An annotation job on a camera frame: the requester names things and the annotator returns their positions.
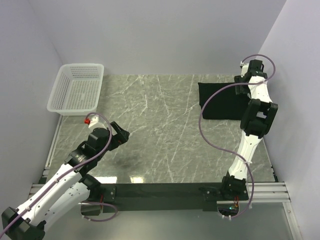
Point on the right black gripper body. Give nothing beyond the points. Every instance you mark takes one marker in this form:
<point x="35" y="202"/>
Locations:
<point x="239" y="80"/>

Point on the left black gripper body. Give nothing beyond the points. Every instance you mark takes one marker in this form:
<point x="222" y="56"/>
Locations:
<point x="113" y="141"/>

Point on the black t shirt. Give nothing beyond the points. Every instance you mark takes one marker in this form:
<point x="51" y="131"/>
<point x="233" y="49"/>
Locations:
<point x="226" y="105"/>

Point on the white plastic basket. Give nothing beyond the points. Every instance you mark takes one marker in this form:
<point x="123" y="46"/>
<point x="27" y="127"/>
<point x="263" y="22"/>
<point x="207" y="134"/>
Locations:
<point x="76" y="89"/>

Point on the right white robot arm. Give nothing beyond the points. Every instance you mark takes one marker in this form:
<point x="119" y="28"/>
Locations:
<point x="255" y="124"/>

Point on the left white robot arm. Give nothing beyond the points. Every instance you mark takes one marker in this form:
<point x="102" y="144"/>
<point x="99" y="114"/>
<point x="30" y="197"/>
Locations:
<point x="71" y="185"/>

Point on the black base beam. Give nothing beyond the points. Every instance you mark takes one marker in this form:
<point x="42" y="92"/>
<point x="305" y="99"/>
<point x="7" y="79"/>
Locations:
<point x="132" y="204"/>

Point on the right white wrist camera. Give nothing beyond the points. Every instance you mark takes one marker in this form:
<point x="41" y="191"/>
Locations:
<point x="244" y="68"/>

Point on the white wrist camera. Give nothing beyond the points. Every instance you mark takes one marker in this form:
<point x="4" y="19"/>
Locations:
<point x="244" y="68"/>
<point x="93" y="121"/>

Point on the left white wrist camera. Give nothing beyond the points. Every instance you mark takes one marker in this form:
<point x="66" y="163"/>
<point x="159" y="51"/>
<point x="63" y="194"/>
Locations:
<point x="93" y="121"/>

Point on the aluminium rail frame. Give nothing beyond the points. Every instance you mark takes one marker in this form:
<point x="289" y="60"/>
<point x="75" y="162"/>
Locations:
<point x="263" y="192"/>

